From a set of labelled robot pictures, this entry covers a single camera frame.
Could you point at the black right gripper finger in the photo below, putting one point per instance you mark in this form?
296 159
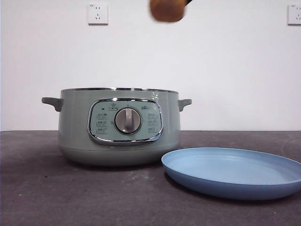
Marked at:
188 2

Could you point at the brown potato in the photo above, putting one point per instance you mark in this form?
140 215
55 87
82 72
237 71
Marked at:
165 10

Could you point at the blue round plate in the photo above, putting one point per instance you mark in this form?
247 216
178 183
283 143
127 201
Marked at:
223 169

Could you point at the white wall socket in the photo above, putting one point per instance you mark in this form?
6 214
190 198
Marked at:
98 14
294 14

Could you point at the pale green electric steamer pot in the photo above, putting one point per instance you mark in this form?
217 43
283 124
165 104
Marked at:
75 129

